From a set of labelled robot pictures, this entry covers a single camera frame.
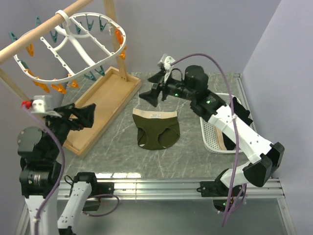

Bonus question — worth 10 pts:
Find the white plastic clip hanger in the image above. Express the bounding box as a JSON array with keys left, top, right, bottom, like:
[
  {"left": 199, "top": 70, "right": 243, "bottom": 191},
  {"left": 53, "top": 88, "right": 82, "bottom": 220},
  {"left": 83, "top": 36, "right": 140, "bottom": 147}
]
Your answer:
[{"left": 14, "top": 10, "right": 127, "bottom": 86}]

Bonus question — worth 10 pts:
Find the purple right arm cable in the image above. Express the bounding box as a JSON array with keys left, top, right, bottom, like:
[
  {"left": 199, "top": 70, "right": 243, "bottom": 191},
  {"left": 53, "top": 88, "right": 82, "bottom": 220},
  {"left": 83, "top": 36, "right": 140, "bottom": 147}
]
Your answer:
[{"left": 171, "top": 53, "right": 247, "bottom": 227}]

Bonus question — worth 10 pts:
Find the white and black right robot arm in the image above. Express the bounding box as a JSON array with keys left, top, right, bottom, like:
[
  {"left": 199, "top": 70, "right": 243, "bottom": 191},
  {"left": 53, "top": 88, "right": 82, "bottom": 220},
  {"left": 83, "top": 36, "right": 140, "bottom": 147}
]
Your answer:
[{"left": 139, "top": 65, "right": 285, "bottom": 196}]

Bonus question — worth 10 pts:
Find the black garment in basket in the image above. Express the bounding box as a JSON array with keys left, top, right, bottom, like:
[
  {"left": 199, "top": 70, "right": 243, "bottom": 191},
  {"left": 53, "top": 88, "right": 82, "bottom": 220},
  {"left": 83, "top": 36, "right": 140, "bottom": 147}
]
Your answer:
[{"left": 223, "top": 97, "right": 253, "bottom": 150}]

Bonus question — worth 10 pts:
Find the wooden drying rack stand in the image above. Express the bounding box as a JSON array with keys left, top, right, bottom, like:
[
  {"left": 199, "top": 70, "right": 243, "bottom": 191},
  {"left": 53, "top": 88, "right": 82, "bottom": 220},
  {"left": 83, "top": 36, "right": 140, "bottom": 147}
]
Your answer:
[{"left": 0, "top": 0, "right": 141, "bottom": 157}]

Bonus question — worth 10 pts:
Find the olive green underwear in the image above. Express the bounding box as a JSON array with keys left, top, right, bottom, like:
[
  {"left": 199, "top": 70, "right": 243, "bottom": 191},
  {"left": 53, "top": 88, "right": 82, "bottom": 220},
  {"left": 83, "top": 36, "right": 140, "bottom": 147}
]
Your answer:
[{"left": 133, "top": 108, "right": 180, "bottom": 150}]

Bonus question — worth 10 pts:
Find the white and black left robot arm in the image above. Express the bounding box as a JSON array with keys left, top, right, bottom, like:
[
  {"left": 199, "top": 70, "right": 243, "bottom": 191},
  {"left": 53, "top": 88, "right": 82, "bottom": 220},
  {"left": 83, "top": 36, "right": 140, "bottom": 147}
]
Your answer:
[{"left": 18, "top": 100, "right": 99, "bottom": 235}]

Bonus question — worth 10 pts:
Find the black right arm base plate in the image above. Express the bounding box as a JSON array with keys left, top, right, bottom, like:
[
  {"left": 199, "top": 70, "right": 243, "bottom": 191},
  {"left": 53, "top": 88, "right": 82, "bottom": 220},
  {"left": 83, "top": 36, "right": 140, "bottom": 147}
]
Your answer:
[{"left": 196, "top": 180, "right": 229, "bottom": 197}]

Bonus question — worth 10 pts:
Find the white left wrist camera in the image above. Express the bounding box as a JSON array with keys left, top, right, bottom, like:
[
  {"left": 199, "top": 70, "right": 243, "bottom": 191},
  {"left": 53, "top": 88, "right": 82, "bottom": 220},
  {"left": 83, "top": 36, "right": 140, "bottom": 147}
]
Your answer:
[{"left": 21, "top": 95, "right": 60, "bottom": 117}]

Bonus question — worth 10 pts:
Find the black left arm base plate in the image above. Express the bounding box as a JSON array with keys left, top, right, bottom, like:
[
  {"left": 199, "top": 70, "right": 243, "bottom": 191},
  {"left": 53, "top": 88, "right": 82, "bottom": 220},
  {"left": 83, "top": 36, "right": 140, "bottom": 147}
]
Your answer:
[{"left": 96, "top": 182, "right": 114, "bottom": 195}]

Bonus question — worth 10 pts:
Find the orange clothes peg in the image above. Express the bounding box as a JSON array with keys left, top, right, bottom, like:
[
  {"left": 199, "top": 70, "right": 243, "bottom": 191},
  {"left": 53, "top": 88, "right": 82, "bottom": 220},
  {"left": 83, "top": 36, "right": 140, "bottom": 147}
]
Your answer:
[
  {"left": 50, "top": 84, "right": 67, "bottom": 94},
  {"left": 33, "top": 81, "right": 50, "bottom": 93},
  {"left": 26, "top": 44, "right": 34, "bottom": 57},
  {"left": 119, "top": 47, "right": 127, "bottom": 60},
  {"left": 115, "top": 28, "right": 123, "bottom": 46},
  {"left": 67, "top": 79, "right": 79, "bottom": 88},
  {"left": 24, "top": 69, "right": 34, "bottom": 76}
]

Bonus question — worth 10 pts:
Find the aluminium mounting rail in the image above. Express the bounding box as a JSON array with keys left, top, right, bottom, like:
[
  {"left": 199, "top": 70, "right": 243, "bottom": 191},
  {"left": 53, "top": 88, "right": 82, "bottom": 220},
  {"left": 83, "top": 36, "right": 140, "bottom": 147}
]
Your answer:
[{"left": 26, "top": 178, "right": 286, "bottom": 201}]

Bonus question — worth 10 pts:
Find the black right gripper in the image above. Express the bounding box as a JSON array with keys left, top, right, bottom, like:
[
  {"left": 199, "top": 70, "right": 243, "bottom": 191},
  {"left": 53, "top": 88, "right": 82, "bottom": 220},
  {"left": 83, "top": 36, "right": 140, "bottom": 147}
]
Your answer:
[{"left": 139, "top": 70, "right": 196, "bottom": 107}]

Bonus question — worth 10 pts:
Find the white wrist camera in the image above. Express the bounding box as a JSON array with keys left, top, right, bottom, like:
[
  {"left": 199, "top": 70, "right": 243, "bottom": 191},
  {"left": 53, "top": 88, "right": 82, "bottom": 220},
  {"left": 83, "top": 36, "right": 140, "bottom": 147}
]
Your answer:
[
  {"left": 21, "top": 95, "right": 60, "bottom": 117},
  {"left": 157, "top": 54, "right": 176, "bottom": 84}
]

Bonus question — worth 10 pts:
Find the beige garment in basket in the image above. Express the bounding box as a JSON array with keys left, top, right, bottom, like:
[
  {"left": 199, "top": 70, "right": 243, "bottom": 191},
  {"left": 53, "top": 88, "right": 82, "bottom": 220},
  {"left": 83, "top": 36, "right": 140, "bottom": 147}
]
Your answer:
[{"left": 215, "top": 127, "right": 227, "bottom": 151}]

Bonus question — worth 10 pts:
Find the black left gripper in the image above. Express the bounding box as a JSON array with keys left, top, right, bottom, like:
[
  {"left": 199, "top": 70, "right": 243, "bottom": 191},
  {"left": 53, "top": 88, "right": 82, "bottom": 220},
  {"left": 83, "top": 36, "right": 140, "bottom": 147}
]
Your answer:
[{"left": 44, "top": 102, "right": 95, "bottom": 160}]

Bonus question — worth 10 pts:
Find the teal clothes peg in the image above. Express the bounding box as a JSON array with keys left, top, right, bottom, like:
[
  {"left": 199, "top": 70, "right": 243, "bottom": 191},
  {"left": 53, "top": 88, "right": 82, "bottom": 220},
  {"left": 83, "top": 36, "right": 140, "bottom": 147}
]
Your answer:
[
  {"left": 9, "top": 31, "right": 18, "bottom": 42},
  {"left": 86, "top": 14, "right": 94, "bottom": 31},
  {"left": 83, "top": 72, "right": 96, "bottom": 81},
  {"left": 49, "top": 30, "right": 59, "bottom": 43},
  {"left": 95, "top": 69, "right": 105, "bottom": 76},
  {"left": 20, "top": 60, "right": 29, "bottom": 70},
  {"left": 35, "top": 16, "right": 42, "bottom": 27},
  {"left": 75, "top": 22, "right": 82, "bottom": 35},
  {"left": 98, "top": 16, "right": 107, "bottom": 32}
]

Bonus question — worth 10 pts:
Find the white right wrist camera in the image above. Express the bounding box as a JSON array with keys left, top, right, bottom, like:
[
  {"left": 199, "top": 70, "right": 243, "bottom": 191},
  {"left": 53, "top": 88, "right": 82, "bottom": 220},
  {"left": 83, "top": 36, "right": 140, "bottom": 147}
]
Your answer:
[{"left": 157, "top": 54, "right": 176, "bottom": 84}]

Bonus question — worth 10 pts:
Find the white plastic laundry basket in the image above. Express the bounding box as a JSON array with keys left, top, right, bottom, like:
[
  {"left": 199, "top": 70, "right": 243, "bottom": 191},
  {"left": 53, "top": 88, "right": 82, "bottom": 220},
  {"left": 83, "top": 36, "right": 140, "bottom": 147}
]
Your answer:
[{"left": 200, "top": 93, "right": 245, "bottom": 154}]

